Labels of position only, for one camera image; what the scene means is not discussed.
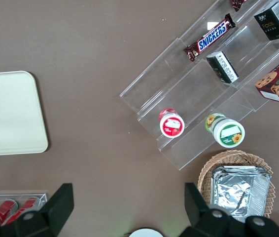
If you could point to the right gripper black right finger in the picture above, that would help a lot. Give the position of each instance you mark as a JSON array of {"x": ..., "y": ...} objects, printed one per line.
[{"x": 195, "y": 205}]

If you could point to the stack of foil trays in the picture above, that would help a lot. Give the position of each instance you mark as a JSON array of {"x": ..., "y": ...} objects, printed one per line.
[{"x": 238, "y": 192}]

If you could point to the small black carton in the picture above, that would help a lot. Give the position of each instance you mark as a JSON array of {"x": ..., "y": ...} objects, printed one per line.
[
  {"x": 224, "y": 67},
  {"x": 272, "y": 23}
]

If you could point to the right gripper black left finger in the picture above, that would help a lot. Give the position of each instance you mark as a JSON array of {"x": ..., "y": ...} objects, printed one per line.
[{"x": 60, "y": 205}]

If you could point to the pale tan wicker basket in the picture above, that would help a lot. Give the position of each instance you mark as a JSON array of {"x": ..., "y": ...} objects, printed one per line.
[{"x": 228, "y": 158}]

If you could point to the red cola bottle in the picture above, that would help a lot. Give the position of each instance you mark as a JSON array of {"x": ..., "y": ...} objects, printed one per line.
[
  {"x": 1, "y": 211},
  {"x": 22, "y": 209}
]

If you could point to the red strawberry lid cup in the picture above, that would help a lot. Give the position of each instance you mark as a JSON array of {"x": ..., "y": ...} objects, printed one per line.
[{"x": 172, "y": 124}]

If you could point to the beige plastic tray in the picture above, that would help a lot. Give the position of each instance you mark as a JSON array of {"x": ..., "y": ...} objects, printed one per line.
[{"x": 9, "y": 113}]

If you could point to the Snickers chocolate bar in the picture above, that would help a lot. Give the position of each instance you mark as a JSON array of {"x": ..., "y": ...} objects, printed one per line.
[
  {"x": 238, "y": 3},
  {"x": 211, "y": 37}
]

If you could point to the clear acrylic step display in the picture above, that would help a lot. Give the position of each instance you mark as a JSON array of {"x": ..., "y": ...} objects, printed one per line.
[{"x": 179, "y": 81}]

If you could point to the clear acrylic bottle rack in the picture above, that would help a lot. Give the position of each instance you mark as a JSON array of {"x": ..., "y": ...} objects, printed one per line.
[{"x": 38, "y": 195}]

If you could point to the green sunflower lid cup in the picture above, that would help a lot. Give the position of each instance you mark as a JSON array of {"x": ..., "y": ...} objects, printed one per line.
[{"x": 228, "y": 132}]

